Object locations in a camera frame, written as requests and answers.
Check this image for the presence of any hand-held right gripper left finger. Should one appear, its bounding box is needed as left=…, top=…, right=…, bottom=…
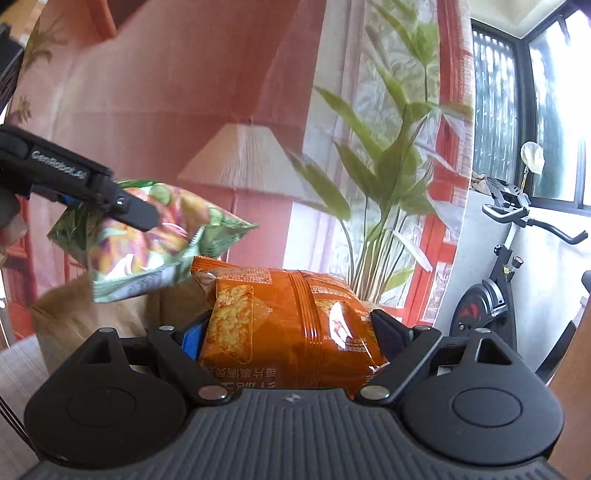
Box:
left=69, top=320, right=232, bottom=407

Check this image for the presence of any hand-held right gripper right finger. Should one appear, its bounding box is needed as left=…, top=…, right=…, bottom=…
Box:
left=358, top=309, right=525, bottom=402

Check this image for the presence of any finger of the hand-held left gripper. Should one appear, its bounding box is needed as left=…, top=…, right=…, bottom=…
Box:
left=0, top=124, right=162, bottom=233
left=28, top=184, right=87, bottom=208

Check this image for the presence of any cardboard box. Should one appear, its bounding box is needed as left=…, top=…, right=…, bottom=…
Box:
left=30, top=268, right=384, bottom=370

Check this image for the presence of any green snack packet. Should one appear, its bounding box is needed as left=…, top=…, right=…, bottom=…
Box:
left=47, top=179, right=259, bottom=304

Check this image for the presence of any orange snack packet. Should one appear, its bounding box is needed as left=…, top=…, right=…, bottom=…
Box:
left=190, top=256, right=391, bottom=400

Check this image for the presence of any black exercise bike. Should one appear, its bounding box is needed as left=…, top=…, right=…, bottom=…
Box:
left=450, top=178, right=591, bottom=384

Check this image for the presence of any printed backdrop cloth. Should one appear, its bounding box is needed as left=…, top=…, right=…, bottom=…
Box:
left=4, top=0, right=476, bottom=333

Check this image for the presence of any white net on stick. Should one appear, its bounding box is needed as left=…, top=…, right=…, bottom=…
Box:
left=521, top=142, right=546, bottom=195

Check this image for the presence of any black framed window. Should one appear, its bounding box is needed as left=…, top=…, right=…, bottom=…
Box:
left=471, top=9, right=591, bottom=213

